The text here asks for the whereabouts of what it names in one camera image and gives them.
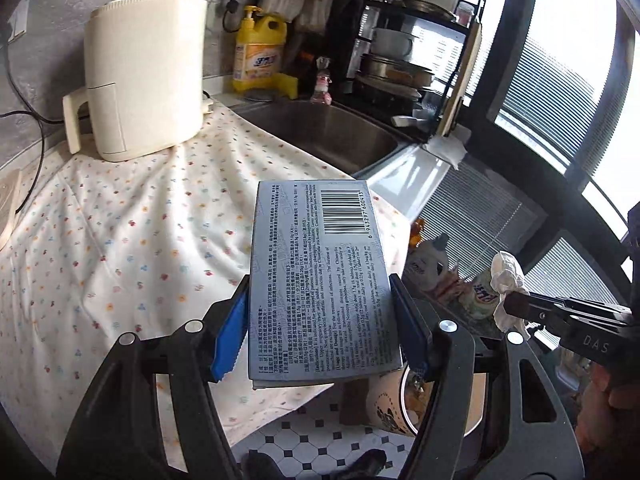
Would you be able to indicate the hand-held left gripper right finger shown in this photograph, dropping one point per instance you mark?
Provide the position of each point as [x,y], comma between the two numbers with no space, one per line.
[412,332]

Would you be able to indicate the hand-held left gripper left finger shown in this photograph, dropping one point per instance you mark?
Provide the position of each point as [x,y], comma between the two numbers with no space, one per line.
[230,332]

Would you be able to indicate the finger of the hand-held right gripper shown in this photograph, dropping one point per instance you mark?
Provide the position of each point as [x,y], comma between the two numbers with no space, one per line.
[545,321]
[550,305]

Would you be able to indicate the white tissue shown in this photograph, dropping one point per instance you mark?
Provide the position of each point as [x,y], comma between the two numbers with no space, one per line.
[507,275]

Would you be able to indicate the beige printed trash bin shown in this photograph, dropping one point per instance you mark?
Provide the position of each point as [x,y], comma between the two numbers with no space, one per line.
[387,405]

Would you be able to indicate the grey printed cardboard box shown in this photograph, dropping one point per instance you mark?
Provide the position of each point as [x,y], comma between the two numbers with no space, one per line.
[320,285]

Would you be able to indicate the person's right hand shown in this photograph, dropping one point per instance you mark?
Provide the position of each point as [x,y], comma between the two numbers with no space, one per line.
[612,405]

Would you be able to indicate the round printed snack tub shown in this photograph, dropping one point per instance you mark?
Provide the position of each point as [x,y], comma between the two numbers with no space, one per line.
[477,295]

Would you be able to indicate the round cup with pattern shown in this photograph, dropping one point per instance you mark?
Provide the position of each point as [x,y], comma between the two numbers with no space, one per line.
[477,405]

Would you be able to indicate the person's black shoe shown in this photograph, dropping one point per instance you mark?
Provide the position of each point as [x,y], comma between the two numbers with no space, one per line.
[360,465]
[262,467]

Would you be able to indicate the floral tablecloth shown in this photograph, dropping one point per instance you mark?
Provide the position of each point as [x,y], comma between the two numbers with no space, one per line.
[125,240]

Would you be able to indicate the white cloth rag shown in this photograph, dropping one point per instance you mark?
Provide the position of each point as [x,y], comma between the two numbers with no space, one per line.
[447,150]

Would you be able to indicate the white window blind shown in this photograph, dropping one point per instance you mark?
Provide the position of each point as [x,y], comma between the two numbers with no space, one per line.
[555,90]

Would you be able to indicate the stainless steel sink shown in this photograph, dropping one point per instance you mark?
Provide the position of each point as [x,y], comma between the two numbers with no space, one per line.
[320,132]

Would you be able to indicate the wooden cutting board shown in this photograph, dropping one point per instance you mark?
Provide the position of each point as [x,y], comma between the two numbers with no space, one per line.
[460,80]

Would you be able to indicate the stack of plates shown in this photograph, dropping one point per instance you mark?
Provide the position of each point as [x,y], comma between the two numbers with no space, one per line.
[387,91]

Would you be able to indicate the yellow sponge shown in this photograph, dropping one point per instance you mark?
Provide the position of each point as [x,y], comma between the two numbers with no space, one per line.
[286,86]

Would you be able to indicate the metal baking pan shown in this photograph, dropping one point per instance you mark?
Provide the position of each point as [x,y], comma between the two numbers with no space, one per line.
[395,70]

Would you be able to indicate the small pink wrapped bottle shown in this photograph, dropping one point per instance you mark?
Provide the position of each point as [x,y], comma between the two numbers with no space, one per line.
[322,85]

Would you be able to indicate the cream air fryer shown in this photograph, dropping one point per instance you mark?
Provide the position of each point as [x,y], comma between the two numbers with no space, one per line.
[145,75]

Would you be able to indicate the yellow detergent bottle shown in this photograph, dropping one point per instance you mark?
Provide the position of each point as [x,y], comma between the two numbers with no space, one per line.
[260,55]

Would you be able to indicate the white bowl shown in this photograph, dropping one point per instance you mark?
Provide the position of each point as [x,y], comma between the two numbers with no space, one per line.
[395,42]

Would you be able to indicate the black dish rack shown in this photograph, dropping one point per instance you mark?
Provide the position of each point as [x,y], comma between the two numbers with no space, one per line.
[465,20]

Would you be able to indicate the black window frame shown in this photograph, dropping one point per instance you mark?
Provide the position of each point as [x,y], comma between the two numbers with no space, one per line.
[505,60]

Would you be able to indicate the white wall socket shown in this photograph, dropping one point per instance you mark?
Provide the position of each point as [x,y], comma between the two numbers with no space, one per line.
[20,19]

